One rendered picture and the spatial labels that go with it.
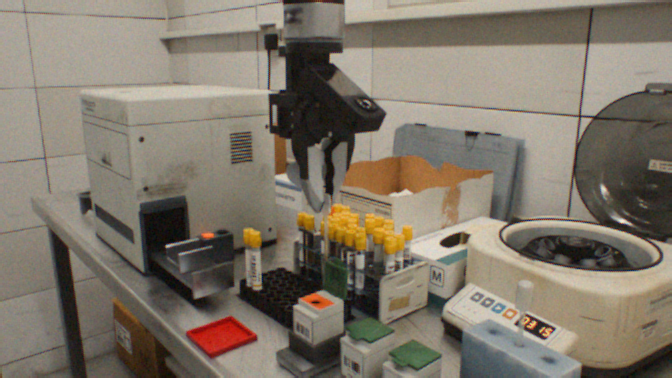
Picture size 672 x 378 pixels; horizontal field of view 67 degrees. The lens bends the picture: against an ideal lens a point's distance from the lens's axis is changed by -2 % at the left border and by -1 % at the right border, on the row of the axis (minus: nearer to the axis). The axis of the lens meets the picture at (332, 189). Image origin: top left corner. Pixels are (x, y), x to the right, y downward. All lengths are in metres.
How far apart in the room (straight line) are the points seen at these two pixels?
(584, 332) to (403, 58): 0.78
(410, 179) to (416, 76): 0.24
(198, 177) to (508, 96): 0.61
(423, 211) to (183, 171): 0.41
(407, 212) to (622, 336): 0.35
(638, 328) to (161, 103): 0.73
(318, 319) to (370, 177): 0.54
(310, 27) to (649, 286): 0.48
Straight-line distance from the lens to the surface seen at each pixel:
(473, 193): 0.97
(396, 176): 1.16
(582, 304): 0.64
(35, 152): 2.18
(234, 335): 0.71
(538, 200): 1.06
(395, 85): 1.25
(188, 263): 0.82
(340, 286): 0.63
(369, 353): 0.57
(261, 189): 0.99
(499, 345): 0.52
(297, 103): 0.63
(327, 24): 0.62
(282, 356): 0.64
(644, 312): 0.68
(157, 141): 0.88
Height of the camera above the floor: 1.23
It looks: 14 degrees down
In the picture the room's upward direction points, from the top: straight up
